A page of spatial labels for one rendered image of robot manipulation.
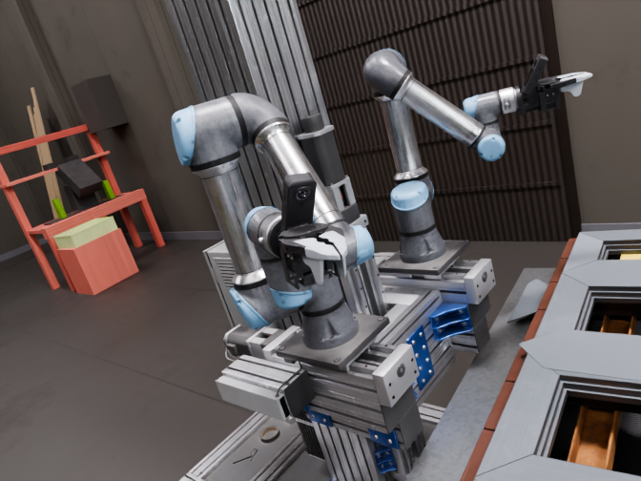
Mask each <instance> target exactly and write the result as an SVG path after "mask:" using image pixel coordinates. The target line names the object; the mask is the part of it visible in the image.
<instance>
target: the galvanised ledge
mask: <svg viewBox="0 0 641 481"><path fill-rule="evenodd" d="M555 269H556V268H524V270H523V272H522V273H521V275H520V277H519V279H518V281H517V282H516V283H515V285H514V287H513V289H512V290H511V292H510V294H509V296H508V298H507V300H506V302H505V304H504V306H503V307H502V309H501V311H500V313H499V315H498V316H497V318H496V320H495V322H494V324H493V325H492V327H491V329H490V330H489V335H490V340H489V341H488V342H487V344H486V345H485V347H484V348H483V349H482V351H481V352H480V353H477V354H476V356H475V358H474V359H473V361H472V363H471V365H470V367H469V368H468V370H467V372H466V374H465V376H464V378H463V380H462V382H461V383H460V384H459V386H458V388H457V390H456V392H455V393H454V395H453V397H452V399H451V400H450V402H449V404H448V406H447V408H446V409H445V412H444V414H443V416H442V417H441V419H440V421H439V423H438V425H437V426H436V428H435V429H434V431H433V433H432V434H431V436H430V438H429V440H428V442H427V443H426V445H425V447H424V450H423V451H422V453H421V455H420V457H419V459H418V460H417V462H416V464H415V466H414V468H413V469H412V471H411V473H410V474H409V476H408V477H407V479H406V481H460V479H461V477H462V475H463V473H464V471H465V467H466V465H467V463H468V460H469V458H470V456H471V454H472V452H473V450H474V448H475V446H476V444H477V442H478V439H479V437H480V435H481V433H482V431H483V429H484V426H485V424H486V421H487V418H488V416H489V414H490V412H491V411H492V408H493V406H494V404H495V402H496V399H497V397H498V395H499V393H500V391H501V388H502V386H503V384H504V382H505V381H506V377H507V375H508V373H509V371H510V368H511V366H512V364H513V362H514V360H515V357H516V355H517V353H518V351H519V348H520V346H519V343H522V342H523V340H524V338H525V336H526V334H527V331H528V328H529V326H530V324H531V322H532V320H533V317H534V315H535V314H533V315H530V316H527V317H525V318H523V319H520V320H517V321H515V322H512V323H508V322H507V321H508V319H509V317H510V315H511V313H512V312H513V310H514V308H515V306H516V304H517V303H518V301H519V300H520V298H521V296H522V294H523V292H524V290H525V288H526V287H527V284H528V283H529V282H533V280H536V279H538V280H540V281H541V282H544V283H546V284H547V285H548V284H549V282H550V280H551V277H552V275H553V273H554V271H555Z"/></svg>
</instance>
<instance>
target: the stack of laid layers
mask: <svg viewBox="0 0 641 481"><path fill-rule="evenodd" d="M629 254H641V240H604V241H603V244H602V247H601V250H600V253H599V256H598V260H607V259H608V257H609V255H629ZM595 303H641V287H636V286H589V288H588V291H587V294H586V297H585V299H584V302H583V305H582V308H581V311H580V314H579V318H578V321H577V324H576V327H575V329H574V330H583V331H587V329H588V326H589V320H590V317H591V313H592V310H593V307H594V304H595ZM553 370H554V371H555V372H556V373H557V374H558V375H559V379H558V382H557V385H556V388H555V390H554V393H553V396H552V399H551V402H550V405H549V408H548V413H547V416H546V419H545V422H544V424H543V427H542V430H541V433H540V437H539V440H538V443H537V446H536V449H535V452H534V455H539V456H544V457H548V458H549V457H550V454H551V450H552V447H553V443H554V440H555V437H556V433H557V430H558V427H559V424H560V421H561V417H562V414H563V410H564V407H565V404H566V400H567V398H568V396H573V397H580V398H588V399H594V400H602V401H610V402H616V403H624V404H632V405H638V406H641V381H635V380H628V379H620V378H612V377H606V376H598V375H591V374H584V373H577V372H569V371H563V370H555V369H553Z"/></svg>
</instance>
